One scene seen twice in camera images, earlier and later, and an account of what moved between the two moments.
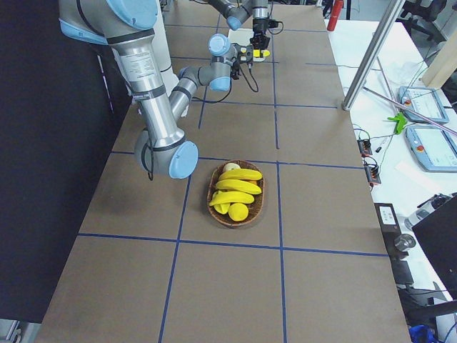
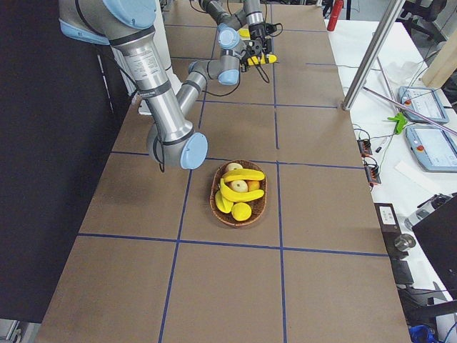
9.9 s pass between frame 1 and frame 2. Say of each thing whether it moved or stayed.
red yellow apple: moved
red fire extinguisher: stayed
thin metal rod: stayed
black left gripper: stayed
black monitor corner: stayed
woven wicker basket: stayed
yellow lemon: stayed
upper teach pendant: stayed
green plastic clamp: stayed
